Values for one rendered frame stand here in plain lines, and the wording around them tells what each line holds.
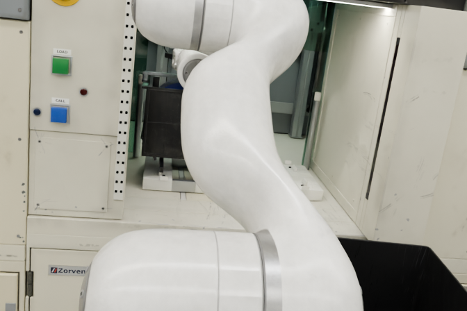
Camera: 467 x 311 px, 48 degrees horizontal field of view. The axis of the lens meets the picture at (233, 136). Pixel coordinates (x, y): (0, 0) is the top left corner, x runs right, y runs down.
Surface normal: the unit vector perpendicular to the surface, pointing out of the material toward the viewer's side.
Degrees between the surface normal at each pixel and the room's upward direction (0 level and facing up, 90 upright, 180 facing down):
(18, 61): 90
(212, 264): 30
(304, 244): 23
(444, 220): 90
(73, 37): 90
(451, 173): 90
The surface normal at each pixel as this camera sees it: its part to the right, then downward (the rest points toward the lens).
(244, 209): -0.74, 0.39
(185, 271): 0.17, -0.61
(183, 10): 0.09, 0.21
